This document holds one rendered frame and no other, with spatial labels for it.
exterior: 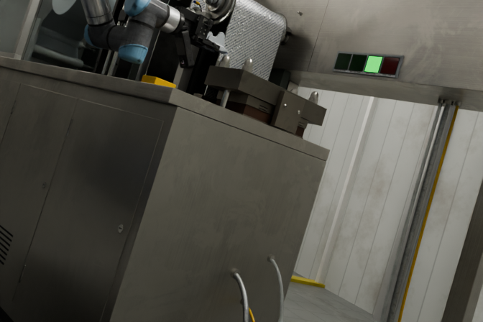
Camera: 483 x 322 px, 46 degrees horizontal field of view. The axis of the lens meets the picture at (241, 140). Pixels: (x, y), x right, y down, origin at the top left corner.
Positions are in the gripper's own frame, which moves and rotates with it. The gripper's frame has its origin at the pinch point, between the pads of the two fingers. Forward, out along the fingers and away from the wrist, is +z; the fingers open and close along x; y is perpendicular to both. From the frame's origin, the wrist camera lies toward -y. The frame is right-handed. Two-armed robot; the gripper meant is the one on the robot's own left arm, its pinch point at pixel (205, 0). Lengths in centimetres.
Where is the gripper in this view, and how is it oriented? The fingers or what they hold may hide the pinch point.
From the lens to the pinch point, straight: 189.9
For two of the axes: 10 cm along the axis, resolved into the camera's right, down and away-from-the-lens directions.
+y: 6.7, -5.8, 4.7
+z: 3.5, 8.0, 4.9
